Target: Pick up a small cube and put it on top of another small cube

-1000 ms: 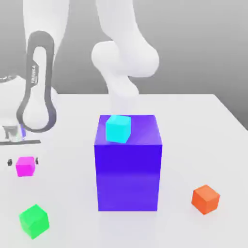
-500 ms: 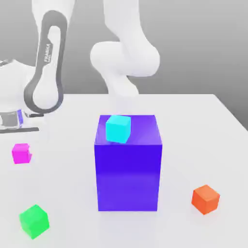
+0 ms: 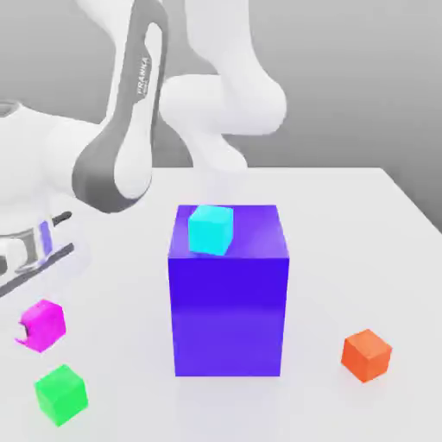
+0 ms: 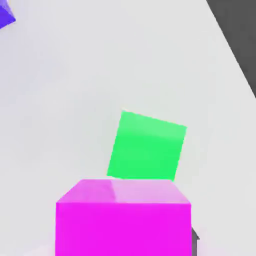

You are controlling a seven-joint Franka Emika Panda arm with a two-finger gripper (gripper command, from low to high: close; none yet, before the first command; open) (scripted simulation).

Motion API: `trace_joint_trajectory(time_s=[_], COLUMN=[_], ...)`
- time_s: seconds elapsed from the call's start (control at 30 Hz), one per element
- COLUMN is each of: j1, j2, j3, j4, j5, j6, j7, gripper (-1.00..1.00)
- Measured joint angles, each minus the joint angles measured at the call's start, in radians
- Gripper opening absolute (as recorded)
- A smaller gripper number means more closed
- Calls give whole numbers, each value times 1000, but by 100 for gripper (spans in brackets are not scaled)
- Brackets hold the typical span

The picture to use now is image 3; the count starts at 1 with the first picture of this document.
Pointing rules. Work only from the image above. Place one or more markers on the small magenta cube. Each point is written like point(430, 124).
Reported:
point(45, 324)

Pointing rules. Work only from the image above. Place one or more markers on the small cyan cube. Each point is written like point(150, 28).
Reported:
point(210, 230)

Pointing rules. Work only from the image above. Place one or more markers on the large purple box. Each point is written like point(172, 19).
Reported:
point(228, 310)

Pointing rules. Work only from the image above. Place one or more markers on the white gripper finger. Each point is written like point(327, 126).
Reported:
point(22, 332)

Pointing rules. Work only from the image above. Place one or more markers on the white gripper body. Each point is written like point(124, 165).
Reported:
point(41, 264)

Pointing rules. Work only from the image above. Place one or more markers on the small green cube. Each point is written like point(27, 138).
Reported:
point(61, 395)

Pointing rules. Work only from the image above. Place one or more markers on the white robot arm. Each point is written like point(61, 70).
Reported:
point(221, 103)

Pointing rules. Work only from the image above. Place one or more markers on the small orange cube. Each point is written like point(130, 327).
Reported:
point(366, 355)

